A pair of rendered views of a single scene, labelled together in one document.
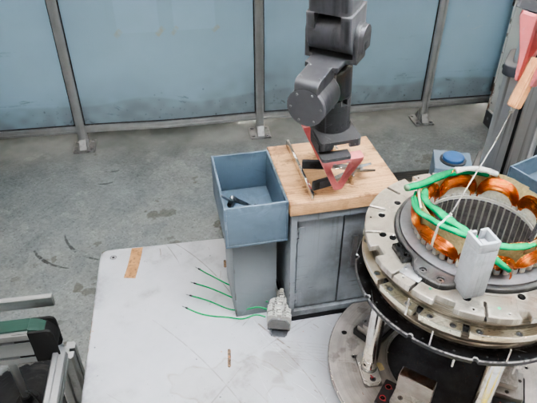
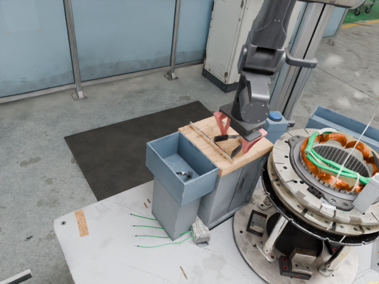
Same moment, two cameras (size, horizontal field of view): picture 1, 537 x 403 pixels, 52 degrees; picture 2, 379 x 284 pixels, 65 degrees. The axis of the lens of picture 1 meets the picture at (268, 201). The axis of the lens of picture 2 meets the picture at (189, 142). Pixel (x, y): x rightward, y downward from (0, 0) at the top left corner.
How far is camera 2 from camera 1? 44 cm
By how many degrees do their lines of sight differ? 25
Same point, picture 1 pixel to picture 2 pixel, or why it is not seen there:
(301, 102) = (253, 110)
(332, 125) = not seen: hidden behind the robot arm
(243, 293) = (179, 227)
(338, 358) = (247, 250)
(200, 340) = (158, 266)
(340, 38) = (271, 63)
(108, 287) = (72, 248)
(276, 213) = (212, 176)
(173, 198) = (34, 149)
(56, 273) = not seen: outside the picture
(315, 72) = (260, 88)
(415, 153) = (174, 96)
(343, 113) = not seen: hidden behind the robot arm
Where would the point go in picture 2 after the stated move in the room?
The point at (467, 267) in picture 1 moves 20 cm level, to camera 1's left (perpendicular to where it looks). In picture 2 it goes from (368, 197) to (295, 226)
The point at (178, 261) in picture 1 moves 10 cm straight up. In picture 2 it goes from (114, 212) to (112, 192)
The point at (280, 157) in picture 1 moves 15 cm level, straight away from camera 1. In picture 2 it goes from (192, 135) to (172, 105)
